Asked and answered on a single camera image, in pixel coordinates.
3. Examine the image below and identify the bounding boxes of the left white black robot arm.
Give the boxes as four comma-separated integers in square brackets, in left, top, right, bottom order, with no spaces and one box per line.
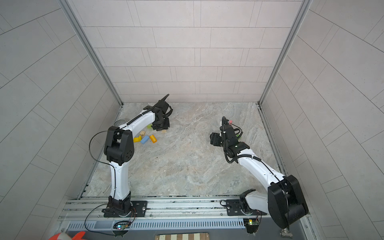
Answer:
[102,95,173,218]

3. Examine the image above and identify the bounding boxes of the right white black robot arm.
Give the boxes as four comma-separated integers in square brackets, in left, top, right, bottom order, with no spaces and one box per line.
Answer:
[210,118,309,230]

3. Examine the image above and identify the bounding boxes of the orange cylinder wood block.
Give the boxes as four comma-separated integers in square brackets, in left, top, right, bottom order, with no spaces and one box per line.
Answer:
[150,135,157,143]

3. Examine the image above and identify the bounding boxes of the blue wood block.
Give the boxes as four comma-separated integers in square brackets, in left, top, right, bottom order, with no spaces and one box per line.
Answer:
[141,136,150,144]

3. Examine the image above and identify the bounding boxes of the yellow arch wood block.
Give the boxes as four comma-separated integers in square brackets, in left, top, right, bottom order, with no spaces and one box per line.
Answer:
[133,136,142,143]

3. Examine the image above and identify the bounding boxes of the grey ribbed ceramic mug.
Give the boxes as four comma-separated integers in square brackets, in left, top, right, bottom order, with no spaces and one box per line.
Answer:
[114,119,128,127]

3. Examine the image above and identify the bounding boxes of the right green circuit board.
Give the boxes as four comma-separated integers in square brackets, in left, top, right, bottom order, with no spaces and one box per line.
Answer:
[243,219,260,234]

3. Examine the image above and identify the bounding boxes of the green circuit board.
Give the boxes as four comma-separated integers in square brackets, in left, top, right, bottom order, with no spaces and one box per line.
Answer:
[243,219,260,234]
[112,221,132,232]

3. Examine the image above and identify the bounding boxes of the striped wood board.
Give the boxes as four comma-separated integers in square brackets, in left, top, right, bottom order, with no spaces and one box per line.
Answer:
[155,233,210,240]

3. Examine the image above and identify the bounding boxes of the small metal clamp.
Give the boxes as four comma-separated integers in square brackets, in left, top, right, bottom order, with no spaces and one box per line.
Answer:
[280,228,293,239]

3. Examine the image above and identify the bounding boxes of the left green circuit board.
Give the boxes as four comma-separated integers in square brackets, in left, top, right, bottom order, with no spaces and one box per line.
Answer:
[112,221,132,232]

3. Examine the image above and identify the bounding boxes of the red white object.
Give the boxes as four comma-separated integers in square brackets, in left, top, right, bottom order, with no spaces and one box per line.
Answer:
[49,231,86,240]

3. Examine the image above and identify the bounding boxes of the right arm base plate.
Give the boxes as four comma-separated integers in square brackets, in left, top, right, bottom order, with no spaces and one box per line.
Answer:
[220,200,267,216]

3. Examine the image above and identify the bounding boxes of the aluminium mounting rail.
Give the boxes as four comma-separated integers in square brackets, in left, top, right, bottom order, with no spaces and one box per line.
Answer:
[58,196,310,221]

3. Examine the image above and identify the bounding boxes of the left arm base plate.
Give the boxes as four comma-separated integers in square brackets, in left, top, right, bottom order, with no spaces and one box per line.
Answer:
[102,201,148,218]

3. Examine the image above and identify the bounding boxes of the grey slotted cable duct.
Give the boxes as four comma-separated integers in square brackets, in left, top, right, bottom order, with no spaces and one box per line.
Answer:
[66,219,245,232]

